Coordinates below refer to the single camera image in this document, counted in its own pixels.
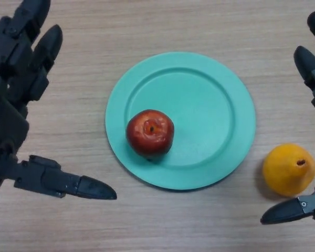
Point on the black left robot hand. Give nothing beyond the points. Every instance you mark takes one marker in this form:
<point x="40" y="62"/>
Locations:
<point x="10" y="84"/>

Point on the yellow orange pear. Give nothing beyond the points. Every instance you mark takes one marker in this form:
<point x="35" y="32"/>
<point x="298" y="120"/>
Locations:
<point x="283" y="170"/>

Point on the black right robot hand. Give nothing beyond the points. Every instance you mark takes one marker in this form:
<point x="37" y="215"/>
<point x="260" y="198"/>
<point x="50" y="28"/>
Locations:
<point x="308" y="69"/>

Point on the green round plate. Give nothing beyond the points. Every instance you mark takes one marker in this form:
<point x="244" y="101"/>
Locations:
<point x="199" y="118"/>

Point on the red apple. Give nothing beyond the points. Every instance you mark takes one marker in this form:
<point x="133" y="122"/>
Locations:
<point x="149" y="140"/>

